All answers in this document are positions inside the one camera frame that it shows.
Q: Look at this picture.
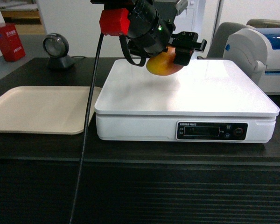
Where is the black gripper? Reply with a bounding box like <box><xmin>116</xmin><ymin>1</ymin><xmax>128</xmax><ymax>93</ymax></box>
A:
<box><xmin>168</xmin><ymin>31</ymin><xmax>207</xmax><ymax>66</ymax></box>

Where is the dark red yellow mango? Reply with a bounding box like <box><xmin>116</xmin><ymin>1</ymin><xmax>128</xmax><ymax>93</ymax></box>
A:
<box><xmin>146</xmin><ymin>47</ymin><xmax>183</xmax><ymax>76</ymax></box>

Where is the white checkout scale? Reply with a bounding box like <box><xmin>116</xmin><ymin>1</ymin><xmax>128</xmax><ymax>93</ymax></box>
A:
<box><xmin>95</xmin><ymin>59</ymin><xmax>280</xmax><ymax>143</ymax></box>

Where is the black checkout counter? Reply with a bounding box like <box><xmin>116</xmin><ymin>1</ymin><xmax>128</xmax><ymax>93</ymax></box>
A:
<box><xmin>0</xmin><ymin>57</ymin><xmax>280</xmax><ymax>224</ymax></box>

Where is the grey office chair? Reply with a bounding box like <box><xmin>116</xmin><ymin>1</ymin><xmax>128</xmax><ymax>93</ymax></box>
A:
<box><xmin>206</xmin><ymin>22</ymin><xmax>248</xmax><ymax>58</ymax></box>

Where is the white receipt printer kiosk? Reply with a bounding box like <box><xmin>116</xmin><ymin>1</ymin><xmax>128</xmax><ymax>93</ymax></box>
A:
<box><xmin>177</xmin><ymin>0</ymin><xmax>206</xmax><ymax>60</ymax></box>

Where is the grey label printer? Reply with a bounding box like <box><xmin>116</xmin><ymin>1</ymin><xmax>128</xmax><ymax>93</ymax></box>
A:
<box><xmin>223</xmin><ymin>28</ymin><xmax>272</xmax><ymax>84</ymax></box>

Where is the red wrist block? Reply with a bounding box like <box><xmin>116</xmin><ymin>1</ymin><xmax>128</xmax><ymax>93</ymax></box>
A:
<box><xmin>99</xmin><ymin>8</ymin><xmax>130</xmax><ymax>36</ymax></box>

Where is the blue white printer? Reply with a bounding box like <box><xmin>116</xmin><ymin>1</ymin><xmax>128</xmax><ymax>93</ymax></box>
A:
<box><xmin>256</xmin><ymin>28</ymin><xmax>280</xmax><ymax>95</ymax></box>

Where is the black barcode scanner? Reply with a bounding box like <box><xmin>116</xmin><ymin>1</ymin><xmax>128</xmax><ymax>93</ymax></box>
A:
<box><xmin>42</xmin><ymin>33</ymin><xmax>75</xmax><ymax>71</ymax></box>

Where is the beige plastic tray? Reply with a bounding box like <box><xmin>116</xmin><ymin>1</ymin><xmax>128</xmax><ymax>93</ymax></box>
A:
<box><xmin>0</xmin><ymin>86</ymin><xmax>90</xmax><ymax>135</ymax></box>

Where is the red fire extinguisher box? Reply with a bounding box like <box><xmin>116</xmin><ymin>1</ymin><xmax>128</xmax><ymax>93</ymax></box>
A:
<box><xmin>0</xmin><ymin>23</ymin><xmax>26</xmax><ymax>62</ymax></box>

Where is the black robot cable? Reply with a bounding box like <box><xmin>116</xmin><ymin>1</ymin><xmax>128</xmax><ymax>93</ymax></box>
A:
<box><xmin>69</xmin><ymin>32</ymin><xmax>104</xmax><ymax>224</ymax></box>

